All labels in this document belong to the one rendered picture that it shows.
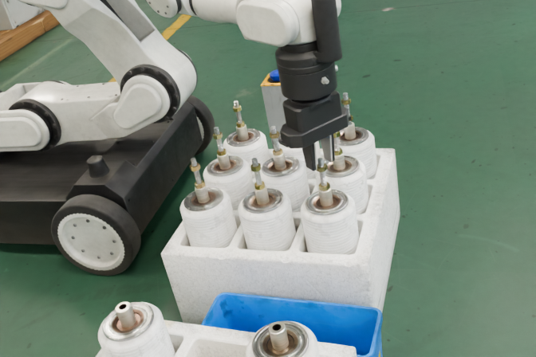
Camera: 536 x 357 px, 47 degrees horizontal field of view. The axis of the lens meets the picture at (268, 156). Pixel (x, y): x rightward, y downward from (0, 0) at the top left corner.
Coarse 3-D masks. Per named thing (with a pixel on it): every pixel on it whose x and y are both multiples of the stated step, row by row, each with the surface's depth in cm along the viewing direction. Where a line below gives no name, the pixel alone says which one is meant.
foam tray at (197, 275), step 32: (384, 160) 129; (384, 192) 119; (384, 224) 119; (192, 256) 112; (224, 256) 110; (256, 256) 109; (288, 256) 107; (320, 256) 106; (352, 256) 104; (384, 256) 119; (192, 288) 117; (224, 288) 114; (256, 288) 112; (288, 288) 109; (320, 288) 107; (352, 288) 105; (384, 288) 119; (192, 320) 122
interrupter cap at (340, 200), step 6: (318, 192) 109; (336, 192) 108; (342, 192) 108; (312, 198) 108; (318, 198) 108; (336, 198) 107; (342, 198) 106; (348, 198) 106; (306, 204) 107; (312, 204) 106; (318, 204) 107; (336, 204) 105; (342, 204) 105; (312, 210) 105; (318, 210) 105; (324, 210) 104; (330, 210) 104; (336, 210) 103
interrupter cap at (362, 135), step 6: (342, 132) 127; (360, 132) 126; (366, 132) 125; (342, 138) 126; (354, 138) 125; (360, 138) 124; (366, 138) 123; (342, 144) 123; (348, 144) 122; (354, 144) 122
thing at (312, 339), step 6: (300, 324) 83; (258, 330) 83; (306, 330) 82; (312, 336) 81; (312, 342) 80; (246, 348) 82; (312, 348) 79; (246, 354) 81; (252, 354) 80; (306, 354) 78; (312, 354) 78; (318, 354) 80
